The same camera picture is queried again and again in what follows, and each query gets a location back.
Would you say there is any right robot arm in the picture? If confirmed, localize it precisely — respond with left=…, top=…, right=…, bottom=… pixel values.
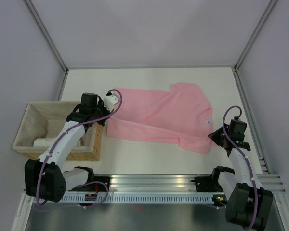
left=208, top=116, right=273, bottom=231

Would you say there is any pink t shirt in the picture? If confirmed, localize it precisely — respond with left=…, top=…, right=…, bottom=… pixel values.
left=106, top=83, right=213, bottom=154

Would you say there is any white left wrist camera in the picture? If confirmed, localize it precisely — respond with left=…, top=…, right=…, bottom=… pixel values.
left=103, top=94, right=119, bottom=112

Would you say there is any aluminium frame rail back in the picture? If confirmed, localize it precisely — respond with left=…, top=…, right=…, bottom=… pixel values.
left=67, top=64, right=236, bottom=70

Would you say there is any white slotted cable duct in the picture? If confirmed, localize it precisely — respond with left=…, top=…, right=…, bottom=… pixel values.
left=60, top=193, right=226, bottom=205

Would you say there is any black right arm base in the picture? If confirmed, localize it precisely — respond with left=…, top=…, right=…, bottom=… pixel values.
left=191, top=175, right=233, bottom=192

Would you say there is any aluminium frame post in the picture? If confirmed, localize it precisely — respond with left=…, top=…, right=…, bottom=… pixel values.
left=23, top=0, right=68, bottom=74
left=234, top=0, right=279, bottom=72

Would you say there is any rolled white t shirt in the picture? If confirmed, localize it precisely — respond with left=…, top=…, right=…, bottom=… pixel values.
left=33, top=136, right=83, bottom=147

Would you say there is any aluminium mounting rail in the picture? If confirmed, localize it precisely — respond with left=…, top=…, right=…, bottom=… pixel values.
left=95, top=174, right=286, bottom=194

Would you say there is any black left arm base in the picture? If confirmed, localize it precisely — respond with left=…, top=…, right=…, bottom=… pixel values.
left=69, top=175, right=111, bottom=192

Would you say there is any aluminium frame post left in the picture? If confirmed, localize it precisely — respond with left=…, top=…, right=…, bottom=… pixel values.
left=23, top=0, right=68, bottom=74

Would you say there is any wicker basket with liner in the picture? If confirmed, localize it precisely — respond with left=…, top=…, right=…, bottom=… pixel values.
left=13, top=101, right=103, bottom=161

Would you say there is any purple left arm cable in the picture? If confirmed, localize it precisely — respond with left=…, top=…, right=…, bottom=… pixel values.
left=35, top=89, right=123, bottom=207

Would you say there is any aluminium frame post right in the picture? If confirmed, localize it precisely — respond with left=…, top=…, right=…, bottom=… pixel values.
left=234, top=0, right=279, bottom=72

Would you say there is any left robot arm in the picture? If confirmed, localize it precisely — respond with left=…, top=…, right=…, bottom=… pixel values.
left=25, top=91, right=120, bottom=206

